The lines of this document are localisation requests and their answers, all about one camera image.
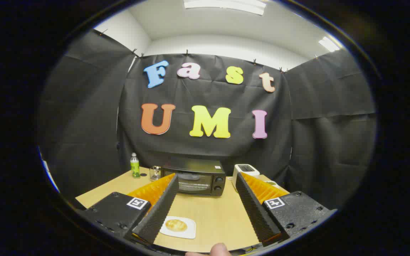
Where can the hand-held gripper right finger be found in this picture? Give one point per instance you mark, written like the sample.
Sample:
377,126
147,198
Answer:
253,209

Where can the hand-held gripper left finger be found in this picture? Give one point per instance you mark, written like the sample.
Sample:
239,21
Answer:
162,206

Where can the golden bread bun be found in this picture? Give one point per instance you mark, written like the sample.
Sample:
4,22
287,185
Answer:
176,225

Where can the black toaster oven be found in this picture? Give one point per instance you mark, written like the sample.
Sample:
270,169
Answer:
205,167

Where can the white pop-up toaster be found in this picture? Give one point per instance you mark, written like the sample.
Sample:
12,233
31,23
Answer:
248,168

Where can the small clear glass jar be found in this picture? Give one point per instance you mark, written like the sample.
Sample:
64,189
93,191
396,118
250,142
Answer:
154,174

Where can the white square plate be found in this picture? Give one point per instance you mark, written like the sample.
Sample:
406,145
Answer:
190,233

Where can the green label drink bottle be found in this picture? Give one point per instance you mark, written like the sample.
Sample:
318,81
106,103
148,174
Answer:
135,169

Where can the small ceiling light panel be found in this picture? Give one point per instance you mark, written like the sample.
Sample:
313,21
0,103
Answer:
329,44

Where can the long ceiling light panel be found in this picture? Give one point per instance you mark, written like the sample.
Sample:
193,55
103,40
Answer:
226,4

